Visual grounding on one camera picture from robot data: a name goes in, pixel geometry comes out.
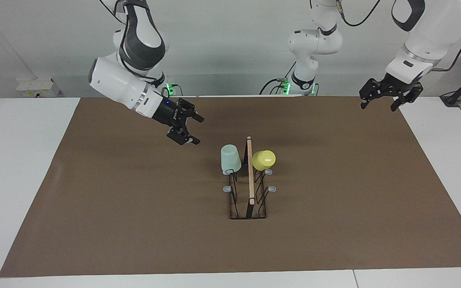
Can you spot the pale green plastic cup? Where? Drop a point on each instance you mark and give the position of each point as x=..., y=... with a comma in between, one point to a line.
x=230, y=160

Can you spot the brown table mat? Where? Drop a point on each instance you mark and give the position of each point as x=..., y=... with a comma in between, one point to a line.
x=134, y=224

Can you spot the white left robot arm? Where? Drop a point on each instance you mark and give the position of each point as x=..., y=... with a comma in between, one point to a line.
x=434, y=32

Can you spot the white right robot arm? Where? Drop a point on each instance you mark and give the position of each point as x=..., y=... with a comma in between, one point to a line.
x=114, y=84

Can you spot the yellow plastic cup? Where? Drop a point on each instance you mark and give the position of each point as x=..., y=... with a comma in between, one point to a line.
x=263, y=160

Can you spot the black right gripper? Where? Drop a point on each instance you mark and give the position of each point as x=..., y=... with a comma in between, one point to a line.
x=168, y=112

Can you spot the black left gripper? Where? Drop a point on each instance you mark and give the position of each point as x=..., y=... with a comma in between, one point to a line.
x=396, y=87

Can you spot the white power strip box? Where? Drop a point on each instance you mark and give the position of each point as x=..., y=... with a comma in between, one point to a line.
x=36, y=88

